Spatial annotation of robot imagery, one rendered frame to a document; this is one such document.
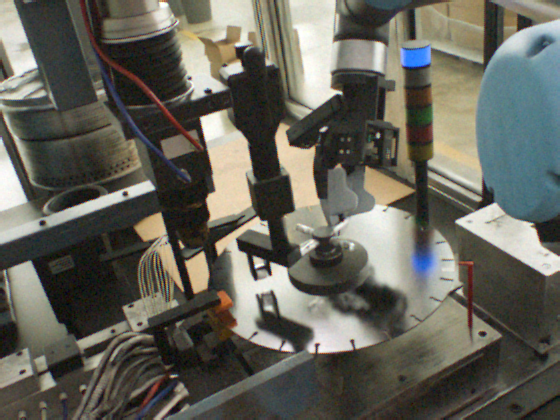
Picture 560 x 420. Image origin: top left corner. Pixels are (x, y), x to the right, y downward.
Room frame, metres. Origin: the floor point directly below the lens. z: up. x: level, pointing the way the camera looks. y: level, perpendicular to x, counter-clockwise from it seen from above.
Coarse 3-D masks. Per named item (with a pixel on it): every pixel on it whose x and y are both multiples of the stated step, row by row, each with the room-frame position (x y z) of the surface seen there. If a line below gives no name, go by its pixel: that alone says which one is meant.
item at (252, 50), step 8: (248, 48) 0.56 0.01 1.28; (256, 48) 0.56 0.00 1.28; (248, 56) 0.56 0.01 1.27; (256, 56) 0.56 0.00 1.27; (264, 56) 0.56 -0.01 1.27; (248, 64) 0.56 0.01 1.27; (256, 64) 0.56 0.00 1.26; (264, 64) 0.56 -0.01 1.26; (248, 72) 0.56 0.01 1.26; (256, 72) 0.56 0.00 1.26; (264, 72) 0.56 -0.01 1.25; (256, 80) 0.56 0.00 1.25; (264, 80) 0.56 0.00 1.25; (256, 88) 0.56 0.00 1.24; (264, 88) 0.56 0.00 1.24; (256, 96) 0.56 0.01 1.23; (264, 96) 0.56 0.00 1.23; (264, 104) 0.56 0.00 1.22; (264, 112) 0.56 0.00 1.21; (264, 120) 0.56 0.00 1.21
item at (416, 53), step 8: (416, 40) 0.90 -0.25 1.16; (424, 40) 0.90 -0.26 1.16; (408, 48) 0.87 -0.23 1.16; (416, 48) 0.86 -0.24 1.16; (424, 48) 0.87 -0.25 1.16; (408, 56) 0.87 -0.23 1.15; (416, 56) 0.86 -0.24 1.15; (424, 56) 0.87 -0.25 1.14; (408, 64) 0.87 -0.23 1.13; (416, 64) 0.86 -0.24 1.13; (424, 64) 0.87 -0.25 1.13
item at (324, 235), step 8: (336, 224) 0.67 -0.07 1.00; (344, 224) 0.67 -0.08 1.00; (304, 232) 0.67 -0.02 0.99; (312, 232) 0.66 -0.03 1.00; (320, 232) 0.65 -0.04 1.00; (328, 232) 0.65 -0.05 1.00; (312, 240) 0.64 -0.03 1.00; (320, 240) 0.64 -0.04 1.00; (328, 240) 0.64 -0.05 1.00; (336, 240) 0.63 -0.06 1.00; (344, 240) 0.63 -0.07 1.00; (304, 248) 0.63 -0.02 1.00; (312, 248) 0.63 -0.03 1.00; (320, 248) 0.64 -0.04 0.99; (328, 248) 0.64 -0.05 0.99; (344, 248) 0.62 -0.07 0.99; (352, 248) 0.62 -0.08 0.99
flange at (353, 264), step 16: (352, 240) 0.69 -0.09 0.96; (304, 256) 0.67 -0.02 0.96; (320, 256) 0.64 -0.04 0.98; (336, 256) 0.63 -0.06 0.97; (352, 256) 0.65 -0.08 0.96; (288, 272) 0.64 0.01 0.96; (304, 272) 0.63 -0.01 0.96; (320, 272) 0.62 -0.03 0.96; (336, 272) 0.62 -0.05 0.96; (352, 272) 0.61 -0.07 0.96; (320, 288) 0.60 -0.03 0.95; (336, 288) 0.60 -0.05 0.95
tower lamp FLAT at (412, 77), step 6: (402, 66) 0.89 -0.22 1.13; (426, 66) 0.87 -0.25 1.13; (402, 72) 0.89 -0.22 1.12; (408, 72) 0.87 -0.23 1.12; (414, 72) 0.87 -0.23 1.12; (420, 72) 0.86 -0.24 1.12; (426, 72) 0.87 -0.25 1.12; (402, 78) 0.89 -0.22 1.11; (408, 78) 0.87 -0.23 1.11; (414, 78) 0.87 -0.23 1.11; (420, 78) 0.86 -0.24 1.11; (426, 78) 0.87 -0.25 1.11; (402, 84) 0.89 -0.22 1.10; (408, 84) 0.87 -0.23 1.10; (414, 84) 0.87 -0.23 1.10; (420, 84) 0.86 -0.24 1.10; (426, 84) 0.87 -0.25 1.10
